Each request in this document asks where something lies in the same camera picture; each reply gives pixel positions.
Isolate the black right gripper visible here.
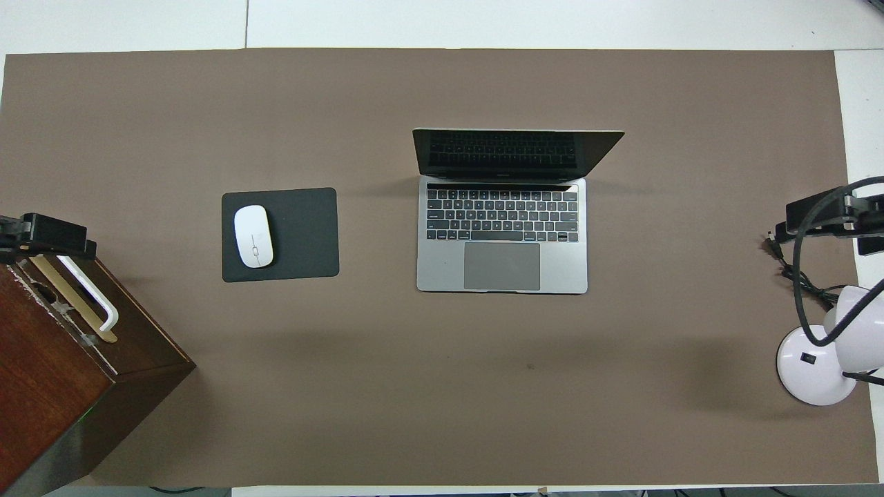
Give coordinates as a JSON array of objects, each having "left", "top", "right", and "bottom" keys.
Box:
[{"left": 773, "top": 185, "right": 884, "bottom": 242}]

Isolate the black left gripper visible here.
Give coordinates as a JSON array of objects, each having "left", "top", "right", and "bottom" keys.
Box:
[{"left": 0, "top": 213, "right": 97, "bottom": 266}]

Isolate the silver grey laptop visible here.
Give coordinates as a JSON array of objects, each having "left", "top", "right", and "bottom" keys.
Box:
[{"left": 412, "top": 128, "right": 626, "bottom": 295}]

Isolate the dark brown wooden box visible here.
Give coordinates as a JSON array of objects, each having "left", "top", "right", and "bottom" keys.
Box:
[{"left": 0, "top": 242, "right": 197, "bottom": 497}]

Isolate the white desk lamp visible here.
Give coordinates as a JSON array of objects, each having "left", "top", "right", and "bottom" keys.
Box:
[{"left": 776, "top": 283, "right": 884, "bottom": 407}]

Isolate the white computer mouse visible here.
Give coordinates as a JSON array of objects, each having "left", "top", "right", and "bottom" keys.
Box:
[{"left": 233, "top": 204, "right": 274, "bottom": 269}]

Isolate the black mouse pad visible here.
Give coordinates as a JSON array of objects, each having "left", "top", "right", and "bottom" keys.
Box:
[{"left": 221, "top": 187, "right": 340, "bottom": 284}]

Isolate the brown table mat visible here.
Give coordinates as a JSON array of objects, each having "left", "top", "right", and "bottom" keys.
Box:
[{"left": 0, "top": 48, "right": 879, "bottom": 488}]

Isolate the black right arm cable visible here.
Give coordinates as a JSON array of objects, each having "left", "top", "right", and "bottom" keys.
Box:
[{"left": 791, "top": 176, "right": 884, "bottom": 348}]

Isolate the gold box handle plate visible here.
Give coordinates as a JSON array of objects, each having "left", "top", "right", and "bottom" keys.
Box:
[{"left": 26, "top": 254, "right": 119, "bottom": 344}]

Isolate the white box handle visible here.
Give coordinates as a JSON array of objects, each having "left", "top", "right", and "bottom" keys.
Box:
[{"left": 55, "top": 254, "right": 119, "bottom": 333}]

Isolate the black lamp power cable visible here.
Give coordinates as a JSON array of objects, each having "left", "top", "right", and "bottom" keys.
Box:
[{"left": 762, "top": 233, "right": 840, "bottom": 310}]

